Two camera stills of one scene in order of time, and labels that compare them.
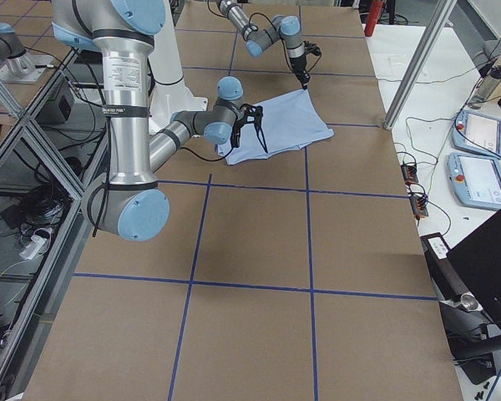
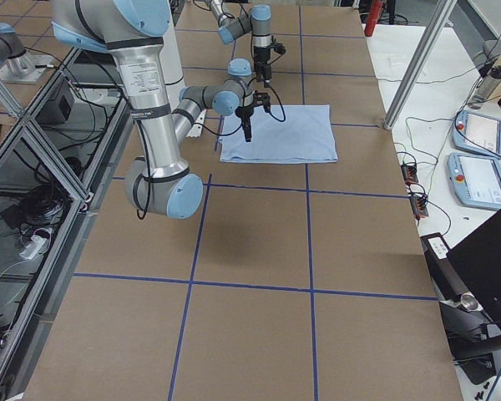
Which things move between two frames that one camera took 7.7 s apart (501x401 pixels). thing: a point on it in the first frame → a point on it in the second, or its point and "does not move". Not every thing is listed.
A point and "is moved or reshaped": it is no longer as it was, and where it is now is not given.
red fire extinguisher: x=376 y=7 does not move
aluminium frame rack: x=40 y=167 does not move
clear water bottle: x=487 y=85 does not move
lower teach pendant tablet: x=479 y=181 does not move
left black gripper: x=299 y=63 → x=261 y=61
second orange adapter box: x=418 y=206 does not move
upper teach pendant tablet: x=479 y=134 does not move
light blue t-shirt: x=288 y=123 is moved or reshaped
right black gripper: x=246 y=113 → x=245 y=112
